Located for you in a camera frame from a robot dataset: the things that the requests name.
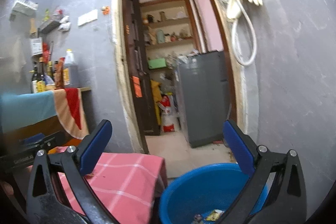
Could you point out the blue brown striped cloth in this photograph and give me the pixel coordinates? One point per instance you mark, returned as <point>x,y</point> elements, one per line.
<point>21,111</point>

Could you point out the white wall basket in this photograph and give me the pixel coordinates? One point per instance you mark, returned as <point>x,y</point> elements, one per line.
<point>26,7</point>

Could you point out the dark sauce bottle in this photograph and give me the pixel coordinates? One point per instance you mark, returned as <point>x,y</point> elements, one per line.
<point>38,83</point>

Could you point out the green storage box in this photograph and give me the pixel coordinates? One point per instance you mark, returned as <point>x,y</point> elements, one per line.
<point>157,63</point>

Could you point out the wooden pantry shelves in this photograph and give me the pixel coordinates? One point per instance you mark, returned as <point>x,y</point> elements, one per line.
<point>170,28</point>

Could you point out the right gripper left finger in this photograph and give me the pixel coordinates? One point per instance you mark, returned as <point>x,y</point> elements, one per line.
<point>58,189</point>

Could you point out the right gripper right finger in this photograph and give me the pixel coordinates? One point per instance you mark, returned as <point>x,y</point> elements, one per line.
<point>275,190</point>

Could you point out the white wall switch plate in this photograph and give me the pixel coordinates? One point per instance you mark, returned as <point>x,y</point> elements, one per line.
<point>87,17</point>

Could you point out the dark wooden door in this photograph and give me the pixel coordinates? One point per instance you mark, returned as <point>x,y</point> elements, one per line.
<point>138,70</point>

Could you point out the grey refrigerator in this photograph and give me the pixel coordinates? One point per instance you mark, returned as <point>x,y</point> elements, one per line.
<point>203,96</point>

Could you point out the large oil jug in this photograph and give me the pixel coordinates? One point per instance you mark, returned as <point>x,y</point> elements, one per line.
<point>70,71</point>

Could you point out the blue plastic bucket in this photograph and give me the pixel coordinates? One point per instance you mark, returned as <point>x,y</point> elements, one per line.
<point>222,186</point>

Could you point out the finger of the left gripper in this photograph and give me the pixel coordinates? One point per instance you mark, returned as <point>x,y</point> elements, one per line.
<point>45,142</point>

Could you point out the white red rice sack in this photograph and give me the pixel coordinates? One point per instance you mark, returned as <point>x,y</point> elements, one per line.
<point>167,117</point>

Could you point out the trash in bucket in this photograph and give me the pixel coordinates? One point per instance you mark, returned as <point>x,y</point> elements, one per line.
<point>207,217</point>

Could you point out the pink checked tablecloth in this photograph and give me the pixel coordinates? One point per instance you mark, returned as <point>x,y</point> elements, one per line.
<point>128,183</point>

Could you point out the hanging beige towel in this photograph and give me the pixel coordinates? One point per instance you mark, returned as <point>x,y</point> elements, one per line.
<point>17,60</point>

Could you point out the wall spice shelf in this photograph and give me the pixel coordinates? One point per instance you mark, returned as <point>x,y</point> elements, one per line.
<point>52,20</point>

